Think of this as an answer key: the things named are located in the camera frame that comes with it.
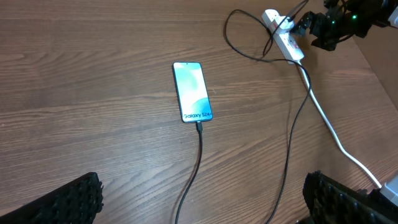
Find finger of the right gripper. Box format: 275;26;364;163
290;11;316;37

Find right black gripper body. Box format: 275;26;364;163
309;6;354;51

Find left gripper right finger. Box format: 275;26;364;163
302;170;397;224

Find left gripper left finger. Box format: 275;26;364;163
1;172;103;224

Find Samsung Galaxy smartphone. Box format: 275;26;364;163
172;62;213;123

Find black USB charging cable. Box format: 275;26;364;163
174;0;313;224

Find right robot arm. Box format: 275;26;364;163
290;0;397;51

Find white USB charger plug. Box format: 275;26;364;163
271;16;294;35

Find white power strip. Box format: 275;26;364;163
262;9;304;64

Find white power strip cord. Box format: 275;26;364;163
297;60;383;189

